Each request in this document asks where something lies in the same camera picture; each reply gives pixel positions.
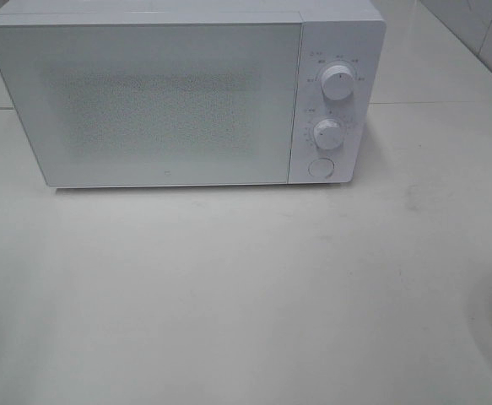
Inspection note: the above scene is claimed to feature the white round door button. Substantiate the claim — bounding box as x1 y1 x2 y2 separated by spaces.
308 158 335 179

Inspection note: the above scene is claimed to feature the white timer knob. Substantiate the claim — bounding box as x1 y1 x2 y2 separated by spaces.
313 119 346 150

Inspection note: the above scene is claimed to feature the white microwave door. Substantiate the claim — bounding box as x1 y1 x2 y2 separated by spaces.
0 24 301 188

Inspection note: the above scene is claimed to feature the white upper power knob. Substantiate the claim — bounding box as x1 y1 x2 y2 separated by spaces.
320 62 355 101

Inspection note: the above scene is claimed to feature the white microwave oven body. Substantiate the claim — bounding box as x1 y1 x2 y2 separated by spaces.
0 1 387 186

